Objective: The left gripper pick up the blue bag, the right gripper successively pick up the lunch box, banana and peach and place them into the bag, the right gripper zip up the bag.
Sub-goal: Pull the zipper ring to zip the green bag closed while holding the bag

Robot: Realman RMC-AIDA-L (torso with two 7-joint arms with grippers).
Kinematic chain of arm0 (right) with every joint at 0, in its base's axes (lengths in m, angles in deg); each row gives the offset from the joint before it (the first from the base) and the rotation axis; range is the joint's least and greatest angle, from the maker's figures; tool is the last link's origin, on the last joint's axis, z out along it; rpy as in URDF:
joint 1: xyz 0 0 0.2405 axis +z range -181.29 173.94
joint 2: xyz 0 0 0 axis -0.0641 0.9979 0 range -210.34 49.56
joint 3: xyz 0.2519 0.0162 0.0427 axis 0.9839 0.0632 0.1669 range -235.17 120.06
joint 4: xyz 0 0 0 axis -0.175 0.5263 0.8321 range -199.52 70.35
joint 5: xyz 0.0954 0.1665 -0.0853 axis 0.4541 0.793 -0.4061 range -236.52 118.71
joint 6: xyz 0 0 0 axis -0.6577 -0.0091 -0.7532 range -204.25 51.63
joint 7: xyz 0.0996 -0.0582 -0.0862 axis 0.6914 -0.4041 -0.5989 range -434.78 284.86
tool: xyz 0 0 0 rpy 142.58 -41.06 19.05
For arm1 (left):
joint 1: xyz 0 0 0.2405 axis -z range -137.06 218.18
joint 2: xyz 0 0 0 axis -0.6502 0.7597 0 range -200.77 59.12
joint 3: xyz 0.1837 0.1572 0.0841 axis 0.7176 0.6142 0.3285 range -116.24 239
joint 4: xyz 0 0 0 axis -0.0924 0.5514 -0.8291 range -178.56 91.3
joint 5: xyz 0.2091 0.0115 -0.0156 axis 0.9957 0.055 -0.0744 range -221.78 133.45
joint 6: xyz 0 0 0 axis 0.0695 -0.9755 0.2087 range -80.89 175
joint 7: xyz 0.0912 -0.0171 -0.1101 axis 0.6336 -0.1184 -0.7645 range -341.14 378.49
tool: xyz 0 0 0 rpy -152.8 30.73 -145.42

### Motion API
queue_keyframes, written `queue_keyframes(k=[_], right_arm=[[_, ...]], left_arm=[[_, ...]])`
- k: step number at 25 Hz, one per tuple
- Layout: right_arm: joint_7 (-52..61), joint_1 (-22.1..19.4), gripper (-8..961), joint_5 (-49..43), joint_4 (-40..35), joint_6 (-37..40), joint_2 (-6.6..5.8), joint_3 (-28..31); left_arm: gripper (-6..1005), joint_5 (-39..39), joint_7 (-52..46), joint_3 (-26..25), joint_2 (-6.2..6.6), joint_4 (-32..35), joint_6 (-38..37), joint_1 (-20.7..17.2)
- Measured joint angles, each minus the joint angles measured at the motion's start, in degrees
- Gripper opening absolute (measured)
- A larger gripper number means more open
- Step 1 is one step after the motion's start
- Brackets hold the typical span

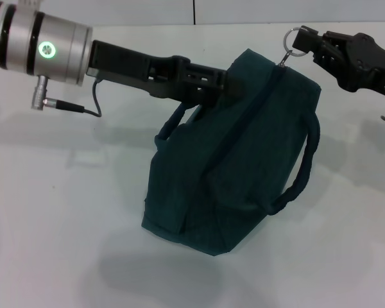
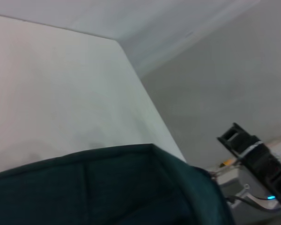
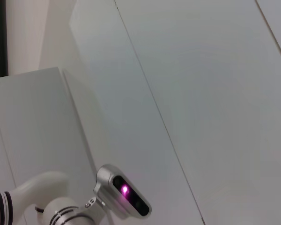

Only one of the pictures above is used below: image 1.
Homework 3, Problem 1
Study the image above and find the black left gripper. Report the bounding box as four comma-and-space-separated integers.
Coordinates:
87, 39, 245, 108

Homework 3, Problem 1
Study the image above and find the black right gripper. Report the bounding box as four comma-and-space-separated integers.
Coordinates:
293, 24, 385, 101

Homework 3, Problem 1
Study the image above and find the dark teal insulated lunch bag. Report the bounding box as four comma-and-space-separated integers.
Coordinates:
141, 27, 322, 257

